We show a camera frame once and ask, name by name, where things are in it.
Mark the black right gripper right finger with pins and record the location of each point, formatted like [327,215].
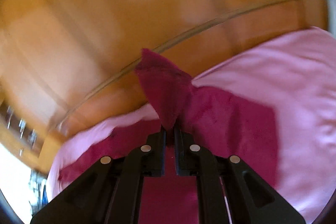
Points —
[228,189]

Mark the wooden glass door cabinet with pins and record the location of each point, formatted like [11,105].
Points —
[21,140]

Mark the pink bed cover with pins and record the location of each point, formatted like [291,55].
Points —
[294,75]

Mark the crimson red small garment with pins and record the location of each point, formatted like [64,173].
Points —
[218,120]

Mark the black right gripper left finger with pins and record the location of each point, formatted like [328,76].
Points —
[110,190]

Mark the wooden wardrobe with panels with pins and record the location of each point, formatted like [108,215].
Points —
[68,64]

